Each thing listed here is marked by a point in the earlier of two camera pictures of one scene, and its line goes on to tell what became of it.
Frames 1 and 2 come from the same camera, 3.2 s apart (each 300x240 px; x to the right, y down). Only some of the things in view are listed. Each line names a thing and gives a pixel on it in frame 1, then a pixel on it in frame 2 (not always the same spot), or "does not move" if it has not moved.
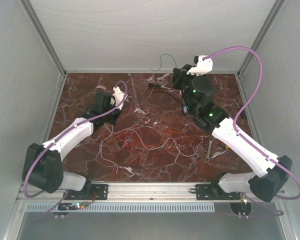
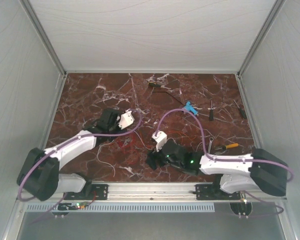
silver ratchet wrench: x=211 y=139 does not move
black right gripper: x=179 y=74 to x=151 y=158
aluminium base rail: x=131 y=191 does not move
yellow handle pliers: x=224 y=147 does not move
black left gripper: x=118 y=112 to x=118 y=129
